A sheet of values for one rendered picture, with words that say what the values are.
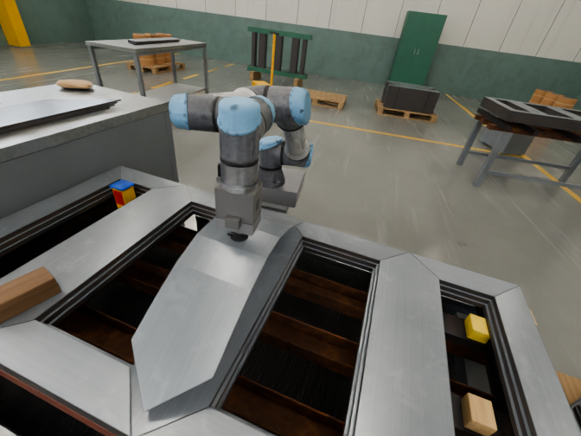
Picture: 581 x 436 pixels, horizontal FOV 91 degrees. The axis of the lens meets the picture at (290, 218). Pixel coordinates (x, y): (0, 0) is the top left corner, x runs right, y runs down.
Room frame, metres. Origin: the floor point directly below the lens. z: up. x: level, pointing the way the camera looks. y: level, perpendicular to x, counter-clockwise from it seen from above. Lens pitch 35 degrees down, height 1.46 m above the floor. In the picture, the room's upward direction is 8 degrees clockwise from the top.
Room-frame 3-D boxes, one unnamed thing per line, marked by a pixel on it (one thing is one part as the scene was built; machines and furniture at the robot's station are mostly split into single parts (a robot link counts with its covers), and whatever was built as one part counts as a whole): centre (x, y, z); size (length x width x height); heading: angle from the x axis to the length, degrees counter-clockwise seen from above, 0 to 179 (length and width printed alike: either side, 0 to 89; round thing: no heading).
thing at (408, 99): (6.60, -2.16, 0.28); 1.20 x 0.80 x 0.57; 84
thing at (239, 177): (0.51, 0.12, 1.20); 0.08 x 0.08 x 0.05
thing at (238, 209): (0.50, 0.12, 1.12); 0.10 x 0.09 x 0.16; 173
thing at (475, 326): (0.53, -0.58, 0.79); 0.06 x 0.05 x 0.04; 164
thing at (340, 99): (6.74, -0.26, 0.07); 1.20 x 0.80 x 0.14; 80
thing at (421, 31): (9.81, -2.97, 0.97); 1.00 x 0.49 x 1.95; 83
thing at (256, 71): (8.30, 0.85, 0.58); 1.60 x 0.60 x 1.17; 79
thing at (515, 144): (5.02, -3.46, 0.29); 0.62 x 0.43 x 0.57; 10
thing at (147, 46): (4.75, 2.31, 0.49); 1.80 x 0.70 x 0.99; 170
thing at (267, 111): (0.62, 0.12, 1.28); 0.11 x 0.11 x 0.08; 84
